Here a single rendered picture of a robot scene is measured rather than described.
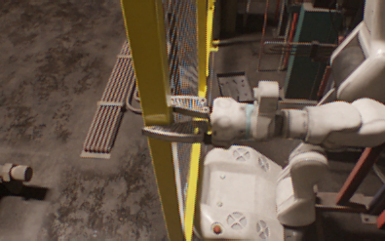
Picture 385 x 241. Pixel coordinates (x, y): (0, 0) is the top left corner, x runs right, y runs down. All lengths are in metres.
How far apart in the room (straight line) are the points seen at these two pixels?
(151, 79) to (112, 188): 1.67
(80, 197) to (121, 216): 0.31
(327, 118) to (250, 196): 1.16
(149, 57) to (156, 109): 0.12
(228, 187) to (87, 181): 0.97
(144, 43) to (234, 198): 1.32
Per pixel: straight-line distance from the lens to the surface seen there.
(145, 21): 0.48
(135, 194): 2.12
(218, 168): 1.80
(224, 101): 0.64
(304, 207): 1.61
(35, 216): 2.25
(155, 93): 0.57
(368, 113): 0.69
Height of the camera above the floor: 1.81
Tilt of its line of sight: 48 degrees down
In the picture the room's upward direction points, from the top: 2 degrees counter-clockwise
